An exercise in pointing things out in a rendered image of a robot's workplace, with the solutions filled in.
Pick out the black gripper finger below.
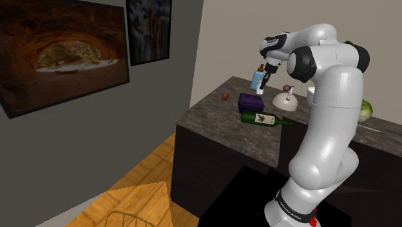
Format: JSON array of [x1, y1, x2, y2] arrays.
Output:
[[259, 72, 271, 91]]

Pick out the blue bottle with brown cap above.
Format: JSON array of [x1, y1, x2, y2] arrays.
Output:
[[249, 63, 265, 91]]

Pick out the purple box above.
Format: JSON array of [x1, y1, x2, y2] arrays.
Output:
[[237, 92, 265, 115]]

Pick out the green wine bottle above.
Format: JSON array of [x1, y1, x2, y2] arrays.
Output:
[[240, 108, 293, 128]]

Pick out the green cabbage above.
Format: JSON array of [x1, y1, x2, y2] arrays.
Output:
[[358, 99, 374, 124]]

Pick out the dark counter cabinet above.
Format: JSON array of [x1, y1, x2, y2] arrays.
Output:
[[170, 75, 402, 227]]

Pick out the silver knife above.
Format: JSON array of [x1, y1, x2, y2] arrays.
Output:
[[357, 123, 383, 133]]

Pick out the black robot stand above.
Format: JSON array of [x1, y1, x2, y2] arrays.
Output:
[[197, 165, 352, 227]]

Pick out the dark abstract wall picture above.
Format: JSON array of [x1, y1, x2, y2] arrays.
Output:
[[125, 0, 173, 67]]

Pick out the rock arch wall picture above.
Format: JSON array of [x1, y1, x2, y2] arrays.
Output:
[[0, 0, 131, 120]]

